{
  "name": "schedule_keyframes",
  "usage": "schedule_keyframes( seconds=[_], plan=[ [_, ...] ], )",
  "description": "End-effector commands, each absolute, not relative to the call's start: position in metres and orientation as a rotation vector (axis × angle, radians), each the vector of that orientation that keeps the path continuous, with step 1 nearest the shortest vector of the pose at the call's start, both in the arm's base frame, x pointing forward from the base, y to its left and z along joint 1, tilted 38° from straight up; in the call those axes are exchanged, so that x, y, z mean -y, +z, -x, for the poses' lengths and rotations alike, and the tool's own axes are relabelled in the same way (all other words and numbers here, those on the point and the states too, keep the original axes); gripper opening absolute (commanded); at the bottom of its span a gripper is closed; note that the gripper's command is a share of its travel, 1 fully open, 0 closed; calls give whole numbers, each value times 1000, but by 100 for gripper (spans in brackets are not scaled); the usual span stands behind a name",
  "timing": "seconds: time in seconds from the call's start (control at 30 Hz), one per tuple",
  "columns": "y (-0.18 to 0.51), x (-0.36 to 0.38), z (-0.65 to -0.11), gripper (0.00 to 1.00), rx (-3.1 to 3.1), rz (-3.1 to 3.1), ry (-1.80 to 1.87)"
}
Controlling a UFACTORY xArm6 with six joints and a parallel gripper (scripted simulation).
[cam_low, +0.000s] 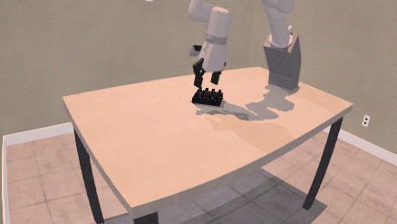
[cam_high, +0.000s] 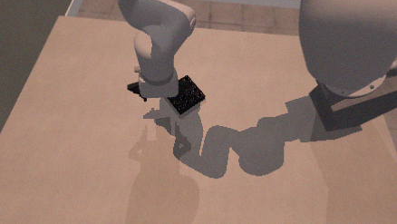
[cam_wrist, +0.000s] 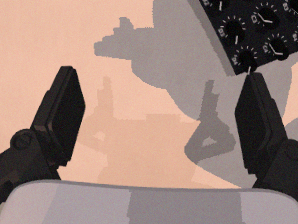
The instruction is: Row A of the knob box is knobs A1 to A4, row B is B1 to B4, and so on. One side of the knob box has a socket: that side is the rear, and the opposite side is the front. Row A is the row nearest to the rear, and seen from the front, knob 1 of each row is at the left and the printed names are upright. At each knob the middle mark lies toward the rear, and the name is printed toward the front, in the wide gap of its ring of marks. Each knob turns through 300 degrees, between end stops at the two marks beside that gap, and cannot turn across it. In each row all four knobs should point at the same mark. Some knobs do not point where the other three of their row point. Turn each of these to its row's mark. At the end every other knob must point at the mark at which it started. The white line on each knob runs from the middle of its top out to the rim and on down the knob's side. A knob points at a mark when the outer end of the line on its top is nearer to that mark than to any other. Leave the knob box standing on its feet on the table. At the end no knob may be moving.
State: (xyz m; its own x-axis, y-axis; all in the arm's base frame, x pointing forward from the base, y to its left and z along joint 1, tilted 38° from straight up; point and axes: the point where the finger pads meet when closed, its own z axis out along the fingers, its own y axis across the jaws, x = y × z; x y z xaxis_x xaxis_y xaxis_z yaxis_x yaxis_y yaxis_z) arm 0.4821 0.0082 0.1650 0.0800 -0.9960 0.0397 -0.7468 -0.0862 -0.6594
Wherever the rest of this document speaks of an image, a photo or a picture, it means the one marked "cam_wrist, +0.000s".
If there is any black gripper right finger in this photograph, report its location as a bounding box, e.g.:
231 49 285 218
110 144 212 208
235 72 298 202

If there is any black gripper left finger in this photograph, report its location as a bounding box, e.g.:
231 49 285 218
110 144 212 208
0 66 86 205

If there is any black knob box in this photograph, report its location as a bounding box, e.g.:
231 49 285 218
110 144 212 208
199 0 298 75

